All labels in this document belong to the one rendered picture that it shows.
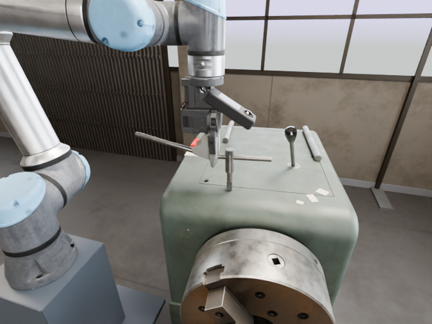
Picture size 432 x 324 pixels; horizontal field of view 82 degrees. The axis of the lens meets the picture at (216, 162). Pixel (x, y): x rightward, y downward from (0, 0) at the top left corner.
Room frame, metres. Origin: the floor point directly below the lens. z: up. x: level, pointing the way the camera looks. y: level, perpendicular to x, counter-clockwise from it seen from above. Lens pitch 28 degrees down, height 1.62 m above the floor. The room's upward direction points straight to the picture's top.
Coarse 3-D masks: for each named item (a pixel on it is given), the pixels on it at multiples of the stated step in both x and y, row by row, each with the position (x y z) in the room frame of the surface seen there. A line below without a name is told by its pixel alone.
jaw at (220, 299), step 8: (208, 272) 0.33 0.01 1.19; (216, 272) 0.32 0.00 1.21; (208, 280) 0.31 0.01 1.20; (216, 280) 0.30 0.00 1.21; (208, 288) 0.31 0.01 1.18; (216, 288) 0.30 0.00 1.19; (224, 288) 0.29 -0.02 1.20; (208, 296) 0.29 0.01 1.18; (216, 296) 0.28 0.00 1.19; (224, 296) 0.28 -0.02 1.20; (232, 296) 0.29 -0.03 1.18; (208, 304) 0.27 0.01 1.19; (216, 304) 0.27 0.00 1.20; (224, 304) 0.27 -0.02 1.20; (232, 304) 0.28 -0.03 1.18; (240, 304) 0.29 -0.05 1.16; (208, 312) 0.26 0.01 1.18; (216, 312) 0.26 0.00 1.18; (224, 312) 0.26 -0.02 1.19; (232, 312) 0.26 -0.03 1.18; (240, 312) 0.28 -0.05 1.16; (248, 312) 0.29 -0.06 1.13; (216, 320) 0.26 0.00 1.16; (224, 320) 0.26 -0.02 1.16; (232, 320) 0.26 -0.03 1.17; (240, 320) 0.26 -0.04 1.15; (248, 320) 0.28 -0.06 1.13
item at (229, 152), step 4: (228, 148) 0.54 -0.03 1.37; (232, 148) 0.54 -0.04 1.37; (228, 152) 0.52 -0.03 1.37; (232, 152) 0.53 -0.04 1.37; (228, 156) 0.52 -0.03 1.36; (232, 156) 0.53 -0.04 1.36; (228, 160) 0.52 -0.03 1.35; (232, 160) 0.53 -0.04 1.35; (228, 164) 0.52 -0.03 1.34; (232, 164) 0.53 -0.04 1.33; (228, 168) 0.52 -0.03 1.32; (232, 168) 0.53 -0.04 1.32; (228, 172) 0.52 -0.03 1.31; (232, 172) 0.53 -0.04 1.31; (228, 176) 0.53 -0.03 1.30; (228, 180) 0.53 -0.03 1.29; (232, 180) 0.54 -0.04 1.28; (228, 184) 0.53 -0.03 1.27; (232, 184) 0.54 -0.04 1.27; (228, 188) 0.53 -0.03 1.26
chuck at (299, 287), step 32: (224, 256) 0.35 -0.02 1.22; (256, 256) 0.33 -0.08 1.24; (288, 256) 0.34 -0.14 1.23; (192, 288) 0.31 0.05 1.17; (256, 288) 0.29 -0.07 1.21; (288, 288) 0.28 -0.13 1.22; (320, 288) 0.30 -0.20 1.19; (192, 320) 0.31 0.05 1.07; (256, 320) 0.33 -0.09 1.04; (288, 320) 0.28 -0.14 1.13; (320, 320) 0.27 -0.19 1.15
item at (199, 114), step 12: (192, 84) 0.52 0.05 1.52; (204, 84) 0.51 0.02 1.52; (216, 84) 0.52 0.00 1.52; (192, 96) 0.53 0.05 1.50; (204, 96) 0.53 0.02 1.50; (192, 108) 0.53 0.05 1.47; (204, 108) 0.53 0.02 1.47; (192, 120) 0.52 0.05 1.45; (204, 120) 0.51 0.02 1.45; (216, 120) 0.51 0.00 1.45; (192, 132) 0.52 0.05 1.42; (204, 132) 0.52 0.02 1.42
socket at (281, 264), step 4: (268, 256) 0.33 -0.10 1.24; (272, 256) 0.34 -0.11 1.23; (276, 256) 0.34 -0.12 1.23; (268, 260) 0.33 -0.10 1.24; (272, 260) 0.33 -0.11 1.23; (276, 260) 0.34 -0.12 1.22; (280, 260) 0.33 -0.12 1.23; (272, 264) 0.32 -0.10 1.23; (276, 264) 0.33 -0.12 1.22; (280, 264) 0.32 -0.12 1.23; (284, 264) 0.32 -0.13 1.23; (276, 268) 0.31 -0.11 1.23; (280, 268) 0.31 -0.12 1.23
